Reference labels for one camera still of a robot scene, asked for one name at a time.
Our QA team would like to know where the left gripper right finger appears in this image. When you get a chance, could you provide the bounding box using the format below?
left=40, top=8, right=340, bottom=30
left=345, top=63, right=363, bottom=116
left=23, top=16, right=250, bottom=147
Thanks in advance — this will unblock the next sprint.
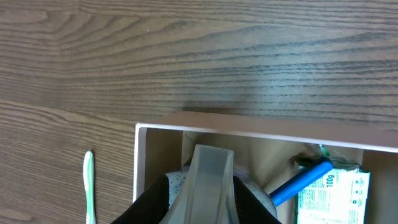
left=233, top=176, right=281, bottom=224

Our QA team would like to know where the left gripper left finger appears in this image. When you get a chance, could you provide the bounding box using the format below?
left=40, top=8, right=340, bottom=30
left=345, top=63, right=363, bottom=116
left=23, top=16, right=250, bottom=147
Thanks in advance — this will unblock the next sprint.
left=111, top=174, right=169, bottom=224

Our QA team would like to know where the clear soap pump bottle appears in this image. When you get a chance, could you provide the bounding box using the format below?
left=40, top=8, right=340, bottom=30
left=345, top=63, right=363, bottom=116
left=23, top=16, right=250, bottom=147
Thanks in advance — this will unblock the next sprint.
left=159, top=144, right=279, bottom=224

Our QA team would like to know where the blue disposable razor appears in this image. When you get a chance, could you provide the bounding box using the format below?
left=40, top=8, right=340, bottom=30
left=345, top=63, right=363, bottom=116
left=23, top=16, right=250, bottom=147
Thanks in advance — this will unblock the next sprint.
left=270, top=157, right=333, bottom=207

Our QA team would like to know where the green white toothbrush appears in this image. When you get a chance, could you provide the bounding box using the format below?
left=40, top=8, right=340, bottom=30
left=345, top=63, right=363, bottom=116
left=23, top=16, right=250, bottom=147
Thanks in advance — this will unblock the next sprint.
left=83, top=151, right=96, bottom=224

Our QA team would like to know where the green white soap packet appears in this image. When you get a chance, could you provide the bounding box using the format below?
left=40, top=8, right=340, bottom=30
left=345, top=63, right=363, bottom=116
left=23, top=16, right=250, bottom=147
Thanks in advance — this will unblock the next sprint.
left=292, top=144, right=371, bottom=224

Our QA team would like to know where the white cardboard box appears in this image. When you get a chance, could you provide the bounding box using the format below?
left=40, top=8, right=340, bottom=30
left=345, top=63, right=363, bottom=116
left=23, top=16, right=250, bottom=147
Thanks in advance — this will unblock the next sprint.
left=133, top=111, right=397, bottom=223

